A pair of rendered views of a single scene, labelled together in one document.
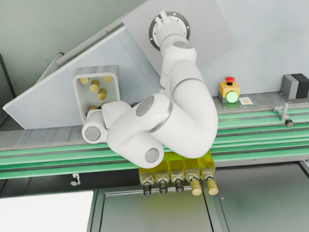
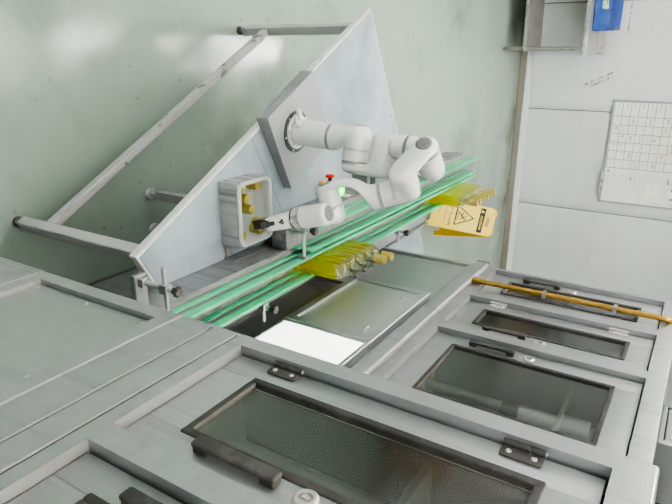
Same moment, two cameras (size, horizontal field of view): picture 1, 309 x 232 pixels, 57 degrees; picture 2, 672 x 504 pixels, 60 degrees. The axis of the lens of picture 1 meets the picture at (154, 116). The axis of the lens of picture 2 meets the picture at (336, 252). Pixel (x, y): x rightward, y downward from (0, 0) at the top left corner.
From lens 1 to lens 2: 1.74 m
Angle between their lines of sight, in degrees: 53
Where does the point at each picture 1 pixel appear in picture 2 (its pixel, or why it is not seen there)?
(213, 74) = (314, 174)
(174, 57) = (366, 133)
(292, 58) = not seen: hidden behind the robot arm
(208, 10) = (317, 109)
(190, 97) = not seen: hidden behind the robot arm
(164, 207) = (356, 299)
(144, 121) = (433, 149)
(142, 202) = (336, 305)
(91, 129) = (327, 208)
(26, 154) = (211, 297)
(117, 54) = (251, 160)
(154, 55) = (286, 156)
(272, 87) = not seen: hidden behind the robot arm
